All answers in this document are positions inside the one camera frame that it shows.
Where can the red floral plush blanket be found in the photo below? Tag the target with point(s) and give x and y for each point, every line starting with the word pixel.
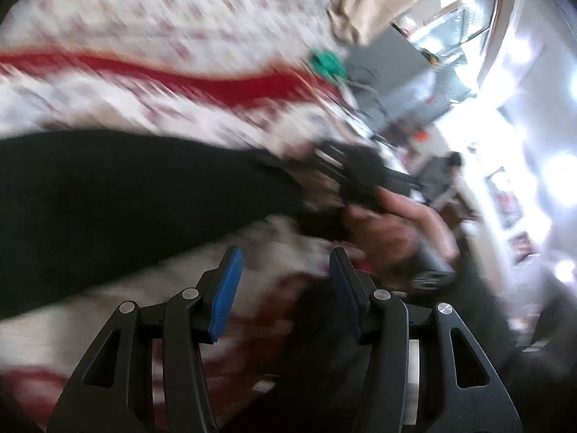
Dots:
pixel 135 76

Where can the beige cloth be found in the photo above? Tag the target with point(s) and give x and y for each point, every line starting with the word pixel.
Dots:
pixel 360 4

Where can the green cloth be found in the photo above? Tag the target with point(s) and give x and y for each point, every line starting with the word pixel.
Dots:
pixel 327 63

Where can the grey cabinet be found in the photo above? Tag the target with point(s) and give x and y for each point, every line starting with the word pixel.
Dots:
pixel 383 67

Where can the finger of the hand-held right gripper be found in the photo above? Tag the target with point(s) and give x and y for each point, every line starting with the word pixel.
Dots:
pixel 327 155

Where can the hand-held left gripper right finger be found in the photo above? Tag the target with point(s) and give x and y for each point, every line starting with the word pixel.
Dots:
pixel 345 288

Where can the person's right hand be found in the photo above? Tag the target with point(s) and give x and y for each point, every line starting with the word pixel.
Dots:
pixel 387 230

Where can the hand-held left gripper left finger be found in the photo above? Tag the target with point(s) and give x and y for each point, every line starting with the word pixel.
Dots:
pixel 227 293

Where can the person's dark clothing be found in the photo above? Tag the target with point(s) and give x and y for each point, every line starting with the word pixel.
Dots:
pixel 315 361

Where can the black pants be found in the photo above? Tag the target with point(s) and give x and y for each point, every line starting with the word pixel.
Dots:
pixel 135 212

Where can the small-flower print quilt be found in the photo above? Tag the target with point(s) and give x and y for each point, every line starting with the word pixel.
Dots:
pixel 157 9

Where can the framed wall picture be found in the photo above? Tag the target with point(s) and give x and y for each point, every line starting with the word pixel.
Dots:
pixel 502 194

